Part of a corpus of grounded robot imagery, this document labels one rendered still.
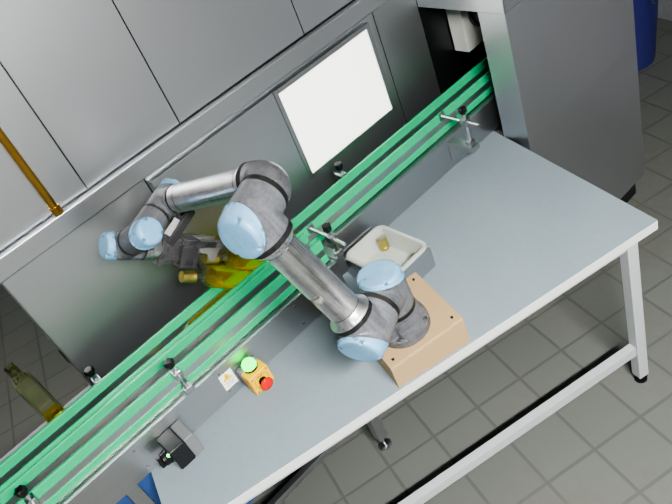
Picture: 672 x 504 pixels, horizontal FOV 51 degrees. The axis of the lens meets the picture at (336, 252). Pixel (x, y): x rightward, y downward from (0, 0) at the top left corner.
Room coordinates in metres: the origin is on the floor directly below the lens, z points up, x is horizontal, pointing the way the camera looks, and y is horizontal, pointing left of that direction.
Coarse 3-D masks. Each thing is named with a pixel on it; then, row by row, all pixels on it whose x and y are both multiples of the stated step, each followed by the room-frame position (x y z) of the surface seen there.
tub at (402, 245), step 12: (384, 228) 1.80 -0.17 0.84; (360, 240) 1.79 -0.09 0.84; (372, 240) 1.79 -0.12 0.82; (396, 240) 1.75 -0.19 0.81; (408, 240) 1.70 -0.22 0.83; (420, 240) 1.67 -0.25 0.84; (348, 252) 1.76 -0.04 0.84; (360, 252) 1.77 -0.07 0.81; (372, 252) 1.78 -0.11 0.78; (384, 252) 1.77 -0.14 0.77; (396, 252) 1.75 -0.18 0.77; (408, 252) 1.71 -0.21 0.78; (420, 252) 1.62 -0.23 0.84; (360, 264) 1.68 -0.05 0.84; (408, 264) 1.59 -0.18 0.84
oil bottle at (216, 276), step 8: (208, 272) 1.67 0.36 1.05; (216, 272) 1.67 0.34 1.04; (224, 272) 1.68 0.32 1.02; (232, 272) 1.69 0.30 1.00; (240, 272) 1.70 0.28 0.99; (248, 272) 1.71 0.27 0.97; (208, 280) 1.66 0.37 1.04; (216, 280) 1.66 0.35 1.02; (224, 280) 1.67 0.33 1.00; (232, 280) 1.68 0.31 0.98; (240, 280) 1.69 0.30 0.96
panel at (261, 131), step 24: (360, 24) 2.23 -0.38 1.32; (336, 48) 2.15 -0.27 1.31; (384, 72) 2.22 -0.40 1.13; (264, 96) 2.02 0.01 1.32; (240, 120) 1.96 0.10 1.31; (264, 120) 1.99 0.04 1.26; (288, 120) 2.03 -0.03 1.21; (216, 144) 1.91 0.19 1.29; (240, 144) 1.94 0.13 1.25; (264, 144) 1.97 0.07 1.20; (288, 144) 2.01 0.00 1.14; (168, 168) 1.84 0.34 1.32; (192, 168) 1.86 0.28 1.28; (216, 168) 1.89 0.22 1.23; (288, 168) 1.99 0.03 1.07; (216, 216) 1.86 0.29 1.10
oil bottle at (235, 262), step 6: (228, 252) 1.72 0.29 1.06; (228, 258) 1.70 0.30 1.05; (234, 258) 1.70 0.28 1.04; (240, 258) 1.71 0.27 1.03; (228, 264) 1.70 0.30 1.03; (234, 264) 1.69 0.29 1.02; (240, 264) 1.70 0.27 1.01; (246, 264) 1.71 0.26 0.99; (252, 264) 1.72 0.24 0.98; (258, 264) 1.72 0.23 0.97
